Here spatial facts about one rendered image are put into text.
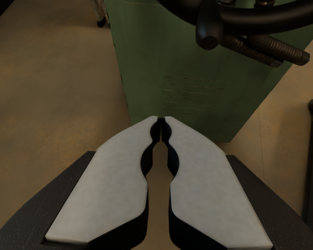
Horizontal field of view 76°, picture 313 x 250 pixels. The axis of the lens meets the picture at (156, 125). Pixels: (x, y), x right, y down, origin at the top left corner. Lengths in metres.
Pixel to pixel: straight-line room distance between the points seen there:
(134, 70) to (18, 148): 0.68
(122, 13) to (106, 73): 0.70
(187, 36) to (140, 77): 0.19
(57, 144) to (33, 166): 0.13
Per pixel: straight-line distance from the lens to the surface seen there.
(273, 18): 0.27
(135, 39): 0.51
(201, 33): 0.20
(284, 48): 0.40
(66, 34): 1.47
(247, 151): 0.97
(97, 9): 1.42
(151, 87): 0.63
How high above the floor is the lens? 0.82
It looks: 61 degrees down
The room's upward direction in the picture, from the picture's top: 1 degrees clockwise
